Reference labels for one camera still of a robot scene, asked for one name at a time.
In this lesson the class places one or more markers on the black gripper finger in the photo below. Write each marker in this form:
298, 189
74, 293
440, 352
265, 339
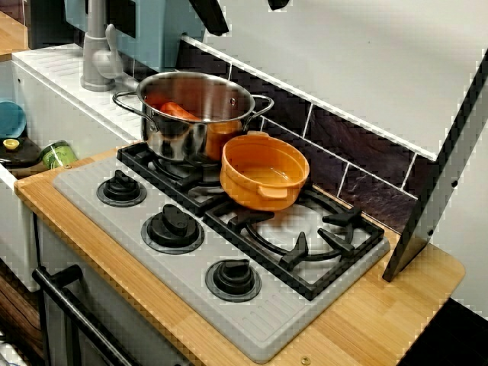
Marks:
211, 17
277, 4

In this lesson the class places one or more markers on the orange plastic pot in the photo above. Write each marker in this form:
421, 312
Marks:
248, 190

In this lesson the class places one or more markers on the stainless steel pot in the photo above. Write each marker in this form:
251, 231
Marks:
179, 133

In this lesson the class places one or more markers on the black stove knob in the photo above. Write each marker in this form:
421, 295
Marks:
171, 228
120, 187
232, 280

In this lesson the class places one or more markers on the grey stove top panel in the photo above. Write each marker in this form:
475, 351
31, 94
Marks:
236, 316

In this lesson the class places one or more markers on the orange toy carrot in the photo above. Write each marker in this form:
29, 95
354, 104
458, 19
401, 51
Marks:
177, 110

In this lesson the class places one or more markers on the grey toy faucet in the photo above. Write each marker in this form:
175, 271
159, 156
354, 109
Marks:
95, 57

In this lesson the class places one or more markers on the black tile backsplash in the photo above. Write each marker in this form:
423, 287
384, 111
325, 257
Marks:
343, 145

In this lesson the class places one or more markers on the black burner grate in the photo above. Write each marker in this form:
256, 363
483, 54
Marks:
297, 251
133, 156

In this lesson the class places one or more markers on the white sink counter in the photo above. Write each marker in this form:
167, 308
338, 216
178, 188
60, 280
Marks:
57, 87

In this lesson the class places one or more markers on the green can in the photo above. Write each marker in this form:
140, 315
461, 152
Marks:
57, 154

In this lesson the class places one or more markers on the teal plate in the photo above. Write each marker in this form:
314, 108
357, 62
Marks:
11, 120

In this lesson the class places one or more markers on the dark tray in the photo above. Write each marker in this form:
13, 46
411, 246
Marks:
26, 156

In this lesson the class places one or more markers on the small yellow cup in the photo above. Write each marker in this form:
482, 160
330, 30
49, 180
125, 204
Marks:
11, 144

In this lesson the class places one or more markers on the white oven front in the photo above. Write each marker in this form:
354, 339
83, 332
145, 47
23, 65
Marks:
114, 316

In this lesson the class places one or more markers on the wooden countertop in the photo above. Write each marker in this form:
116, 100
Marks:
381, 305

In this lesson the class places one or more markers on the black hood support post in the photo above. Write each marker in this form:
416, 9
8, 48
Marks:
408, 255

